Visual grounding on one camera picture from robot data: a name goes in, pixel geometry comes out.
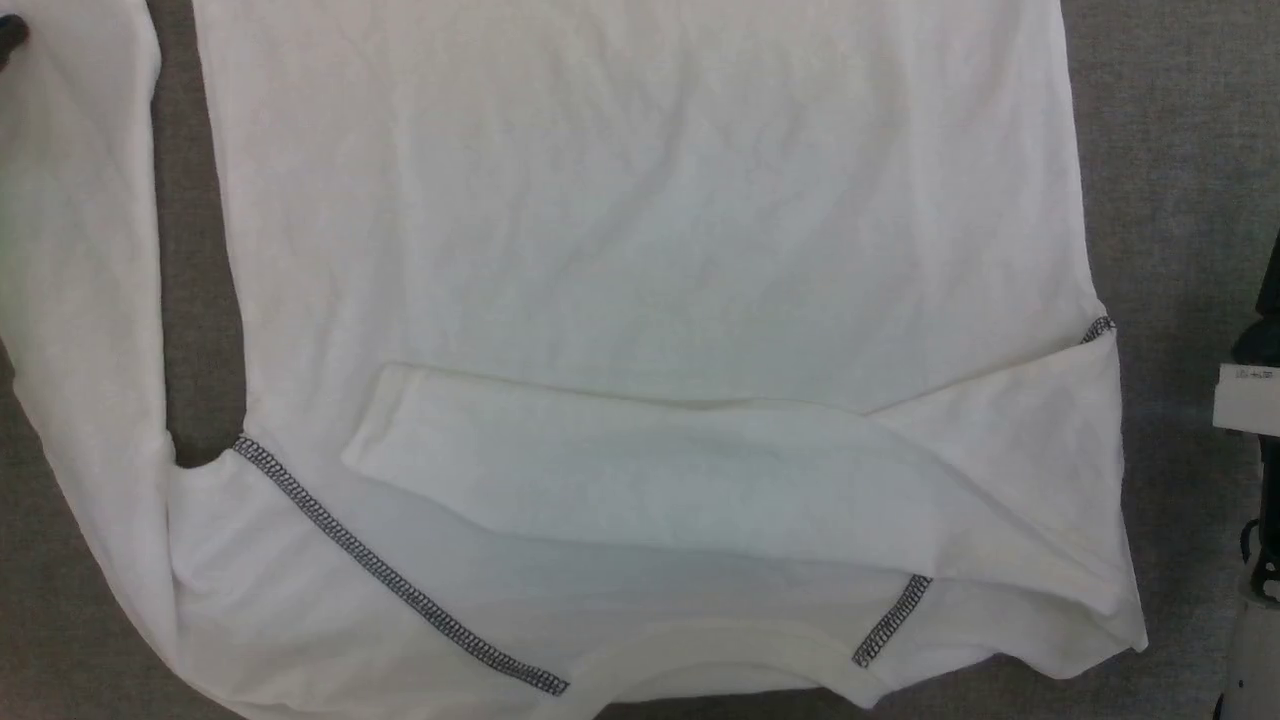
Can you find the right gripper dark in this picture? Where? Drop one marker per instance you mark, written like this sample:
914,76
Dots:
1265,320

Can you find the white label tag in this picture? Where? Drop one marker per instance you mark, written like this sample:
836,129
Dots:
1248,398

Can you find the white long-sleeve shirt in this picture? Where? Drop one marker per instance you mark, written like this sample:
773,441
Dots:
640,250

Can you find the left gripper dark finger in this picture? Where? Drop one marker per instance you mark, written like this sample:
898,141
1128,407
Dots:
10,38

